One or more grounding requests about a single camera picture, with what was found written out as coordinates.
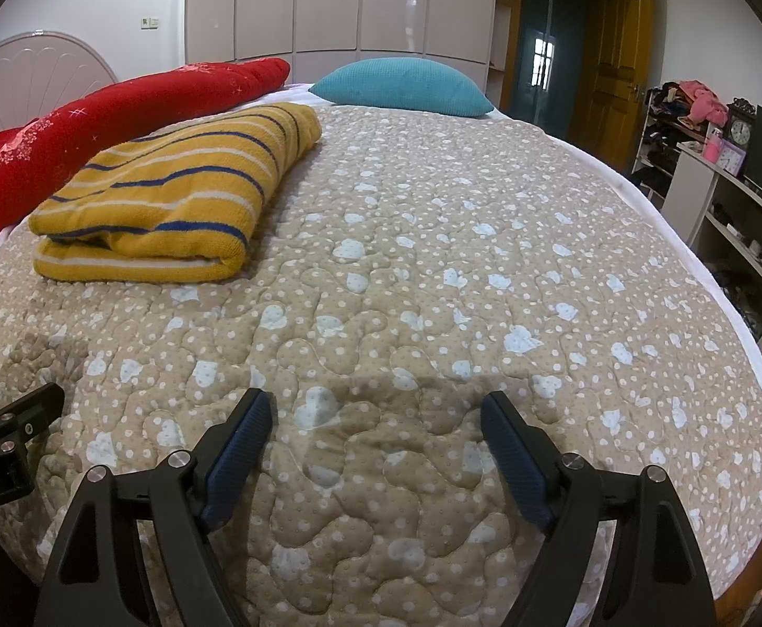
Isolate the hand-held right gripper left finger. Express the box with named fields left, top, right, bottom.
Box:
left=33, top=388, right=274, bottom=627

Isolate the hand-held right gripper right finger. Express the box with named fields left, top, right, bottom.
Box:
left=480, top=390, right=718, bottom=627

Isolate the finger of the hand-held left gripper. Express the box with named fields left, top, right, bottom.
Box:
left=0, top=382, right=67, bottom=448

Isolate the yellow striped knit sweater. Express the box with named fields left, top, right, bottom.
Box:
left=28, top=102, right=324, bottom=286

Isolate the pile of dark clothes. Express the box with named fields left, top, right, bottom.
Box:
left=647, top=82, right=690, bottom=126

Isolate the beige dotted quilted bedspread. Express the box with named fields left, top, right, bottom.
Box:
left=0, top=101, right=762, bottom=627

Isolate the red patterned quilt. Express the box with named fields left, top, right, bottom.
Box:
left=0, top=57, right=291, bottom=272

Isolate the pale round headboard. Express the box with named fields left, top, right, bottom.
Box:
left=0, top=29, right=119, bottom=145

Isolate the white shelf cabinet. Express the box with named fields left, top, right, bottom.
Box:
left=629, top=101, right=762, bottom=344

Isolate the dark teal door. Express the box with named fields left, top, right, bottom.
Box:
left=508, top=0, right=592, bottom=130

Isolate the teal pillow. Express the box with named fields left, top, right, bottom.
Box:
left=309, top=57, right=496, bottom=120

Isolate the wooden door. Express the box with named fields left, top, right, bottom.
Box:
left=573, top=0, right=654, bottom=167

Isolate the pink clothing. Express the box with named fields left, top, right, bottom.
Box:
left=679, top=80, right=730, bottom=126

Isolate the ornate table clock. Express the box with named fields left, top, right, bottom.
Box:
left=725, top=98, right=758, bottom=146

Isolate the glossy beige wardrobe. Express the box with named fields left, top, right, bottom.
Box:
left=185, top=0, right=513, bottom=106

